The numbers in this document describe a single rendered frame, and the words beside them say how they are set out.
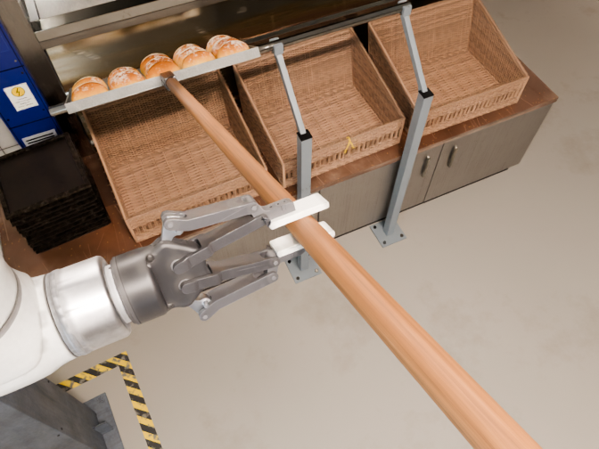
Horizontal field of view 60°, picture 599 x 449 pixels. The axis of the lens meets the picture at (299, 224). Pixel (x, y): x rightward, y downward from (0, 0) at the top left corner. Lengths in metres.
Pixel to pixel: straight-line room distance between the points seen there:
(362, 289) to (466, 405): 0.14
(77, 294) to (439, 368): 0.33
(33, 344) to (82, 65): 1.62
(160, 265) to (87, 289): 0.07
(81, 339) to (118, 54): 1.62
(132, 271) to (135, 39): 1.59
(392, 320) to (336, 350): 1.99
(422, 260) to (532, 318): 0.56
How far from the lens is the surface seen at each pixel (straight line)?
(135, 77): 1.54
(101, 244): 2.08
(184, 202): 1.94
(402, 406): 2.36
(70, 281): 0.54
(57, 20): 2.00
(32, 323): 0.53
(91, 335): 0.54
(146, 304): 0.54
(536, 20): 4.18
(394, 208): 2.47
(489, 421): 0.35
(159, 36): 2.07
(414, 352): 0.39
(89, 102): 1.52
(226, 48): 1.57
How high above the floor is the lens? 2.26
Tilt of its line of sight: 57 degrees down
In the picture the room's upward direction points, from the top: straight up
